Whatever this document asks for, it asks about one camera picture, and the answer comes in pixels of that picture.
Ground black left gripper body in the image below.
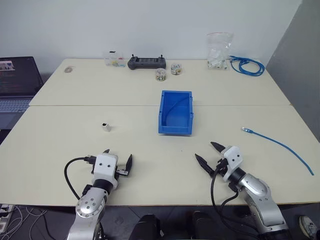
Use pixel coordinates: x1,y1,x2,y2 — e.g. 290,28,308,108
114,166,130,177

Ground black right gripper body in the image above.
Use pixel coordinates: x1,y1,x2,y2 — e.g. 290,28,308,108
215,157,230,177

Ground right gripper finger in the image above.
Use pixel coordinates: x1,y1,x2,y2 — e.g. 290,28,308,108
210,141,226,154
194,153,216,179

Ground blue plastic storage bin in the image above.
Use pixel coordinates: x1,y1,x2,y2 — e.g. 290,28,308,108
157,89,196,137

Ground dark rounded shape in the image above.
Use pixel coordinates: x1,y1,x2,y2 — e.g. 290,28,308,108
129,213,165,240
190,210,222,240

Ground clear jar of small parts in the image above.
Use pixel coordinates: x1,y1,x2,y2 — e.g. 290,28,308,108
154,67,168,82
170,62,183,76

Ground clear plastic box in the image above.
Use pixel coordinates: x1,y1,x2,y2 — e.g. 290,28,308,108
104,50,126,68

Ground clear zip bag with parts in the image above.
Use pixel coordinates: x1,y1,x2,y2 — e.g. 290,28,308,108
205,31,235,71

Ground dark grey remote controller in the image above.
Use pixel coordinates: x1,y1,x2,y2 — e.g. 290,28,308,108
127,53,168,71

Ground white and black shoe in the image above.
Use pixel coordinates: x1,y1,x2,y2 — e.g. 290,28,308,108
298,214,316,238

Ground open grey laptop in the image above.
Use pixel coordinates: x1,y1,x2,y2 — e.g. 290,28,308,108
0,56,45,131

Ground white power strip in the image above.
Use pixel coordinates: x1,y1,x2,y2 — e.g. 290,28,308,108
0,203,15,233

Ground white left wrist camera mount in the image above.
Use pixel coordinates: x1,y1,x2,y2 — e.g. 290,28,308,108
92,153,119,189

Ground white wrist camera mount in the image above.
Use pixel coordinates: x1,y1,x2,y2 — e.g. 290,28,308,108
92,153,119,189
220,145,242,183

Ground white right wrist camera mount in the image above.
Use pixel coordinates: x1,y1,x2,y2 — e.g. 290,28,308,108
220,145,242,183

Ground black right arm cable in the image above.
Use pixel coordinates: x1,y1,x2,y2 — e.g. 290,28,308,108
210,167,251,236

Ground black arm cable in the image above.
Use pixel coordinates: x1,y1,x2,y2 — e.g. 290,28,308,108
63,155,98,201
210,167,251,236

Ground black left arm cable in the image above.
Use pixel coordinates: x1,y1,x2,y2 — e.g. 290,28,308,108
63,155,98,201

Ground straight blue Ethernet cable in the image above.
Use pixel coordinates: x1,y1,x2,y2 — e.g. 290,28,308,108
240,126,315,177

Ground white floor cables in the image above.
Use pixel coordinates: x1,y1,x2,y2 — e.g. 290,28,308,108
0,204,49,240

